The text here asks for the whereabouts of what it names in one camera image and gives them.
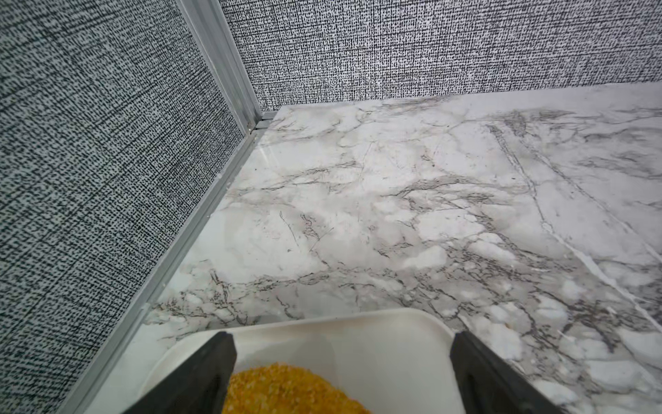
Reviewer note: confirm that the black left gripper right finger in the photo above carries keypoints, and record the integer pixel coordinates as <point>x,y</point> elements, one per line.
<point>488,385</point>

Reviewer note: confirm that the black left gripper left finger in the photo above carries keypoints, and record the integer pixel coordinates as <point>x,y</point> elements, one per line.
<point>199,385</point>

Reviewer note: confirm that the oval yellow bread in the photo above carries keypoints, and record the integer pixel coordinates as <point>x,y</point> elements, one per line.
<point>282,388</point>

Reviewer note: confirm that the white rectangular tray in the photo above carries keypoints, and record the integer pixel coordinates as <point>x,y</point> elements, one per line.
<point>391,361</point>

